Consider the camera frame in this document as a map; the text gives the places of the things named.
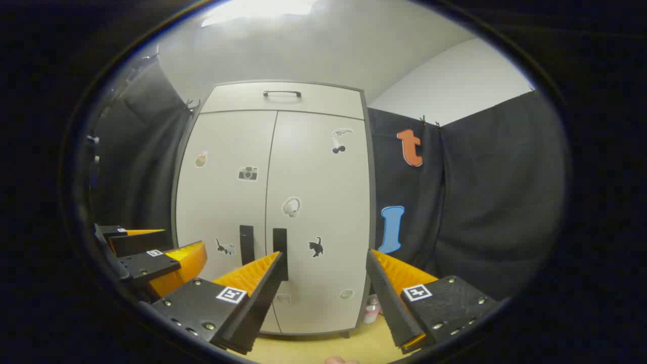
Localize white cabinet drawer front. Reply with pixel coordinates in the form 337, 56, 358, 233
201, 82, 365, 120

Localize white double-door shoe cabinet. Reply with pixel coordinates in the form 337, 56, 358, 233
171, 80, 377, 338

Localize white cabinet door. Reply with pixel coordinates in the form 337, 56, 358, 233
174, 110, 278, 334
265, 110, 372, 335

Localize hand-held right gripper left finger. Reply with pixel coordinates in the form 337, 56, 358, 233
151, 251, 285, 355

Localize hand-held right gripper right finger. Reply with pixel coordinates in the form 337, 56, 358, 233
365, 249, 501, 354

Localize black door handle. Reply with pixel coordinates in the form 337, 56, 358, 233
273, 228, 289, 282
240, 225, 255, 267

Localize watermelon slice toy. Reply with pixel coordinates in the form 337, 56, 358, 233
363, 295, 382, 324

